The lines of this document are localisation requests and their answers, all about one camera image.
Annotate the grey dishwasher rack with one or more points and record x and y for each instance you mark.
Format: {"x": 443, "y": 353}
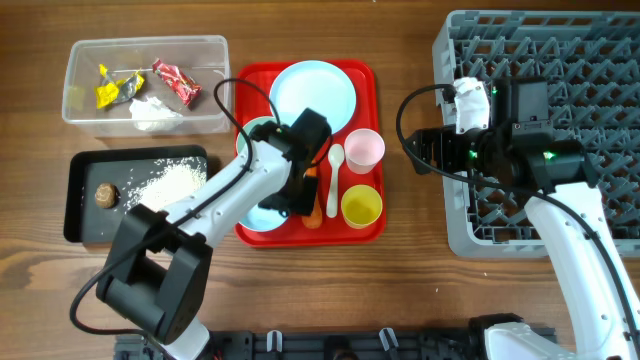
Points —
{"x": 591, "y": 63}

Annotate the red snack wrapper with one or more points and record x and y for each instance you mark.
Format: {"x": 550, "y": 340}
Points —
{"x": 185, "y": 87}

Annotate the white tissue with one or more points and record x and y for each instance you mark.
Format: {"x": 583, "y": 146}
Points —
{"x": 152, "y": 115}

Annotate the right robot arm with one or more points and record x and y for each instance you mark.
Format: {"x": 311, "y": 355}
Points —
{"x": 502, "y": 138}

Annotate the orange carrot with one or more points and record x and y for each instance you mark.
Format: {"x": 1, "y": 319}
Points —
{"x": 314, "y": 220}

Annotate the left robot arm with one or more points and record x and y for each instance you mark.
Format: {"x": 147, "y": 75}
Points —
{"x": 157, "y": 269}

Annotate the black waste tray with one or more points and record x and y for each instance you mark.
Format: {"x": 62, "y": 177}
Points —
{"x": 84, "y": 221}

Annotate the clear plastic waste bin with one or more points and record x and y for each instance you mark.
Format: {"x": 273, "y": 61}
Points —
{"x": 205, "y": 58}

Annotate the red serving tray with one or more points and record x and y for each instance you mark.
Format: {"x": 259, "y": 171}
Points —
{"x": 292, "y": 233}

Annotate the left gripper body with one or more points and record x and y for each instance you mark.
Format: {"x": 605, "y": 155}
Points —
{"x": 296, "y": 200}

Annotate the yellow cup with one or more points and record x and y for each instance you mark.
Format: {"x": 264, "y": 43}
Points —
{"x": 361, "y": 206}

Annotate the blue bowl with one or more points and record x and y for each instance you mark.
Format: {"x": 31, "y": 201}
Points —
{"x": 262, "y": 220}

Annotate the light blue plate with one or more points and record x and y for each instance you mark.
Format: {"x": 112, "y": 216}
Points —
{"x": 316, "y": 85}

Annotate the yellow silver wrapper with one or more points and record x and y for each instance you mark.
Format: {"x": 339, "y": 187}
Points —
{"x": 116, "y": 91}

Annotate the white plastic spoon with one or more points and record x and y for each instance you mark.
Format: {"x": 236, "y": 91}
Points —
{"x": 336, "y": 158}

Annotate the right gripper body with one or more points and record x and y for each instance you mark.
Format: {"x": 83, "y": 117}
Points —
{"x": 473, "y": 149}

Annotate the green bowl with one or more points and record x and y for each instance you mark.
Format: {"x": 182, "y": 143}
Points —
{"x": 248, "y": 127}

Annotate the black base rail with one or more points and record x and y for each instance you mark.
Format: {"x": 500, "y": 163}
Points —
{"x": 451, "y": 343}

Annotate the pink cup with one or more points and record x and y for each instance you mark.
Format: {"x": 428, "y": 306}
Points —
{"x": 364, "y": 149}

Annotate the white rice pile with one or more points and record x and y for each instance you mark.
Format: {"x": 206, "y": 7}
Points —
{"x": 160, "y": 182}

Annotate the brown food scrap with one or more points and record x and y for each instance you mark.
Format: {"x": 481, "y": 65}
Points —
{"x": 106, "y": 195}

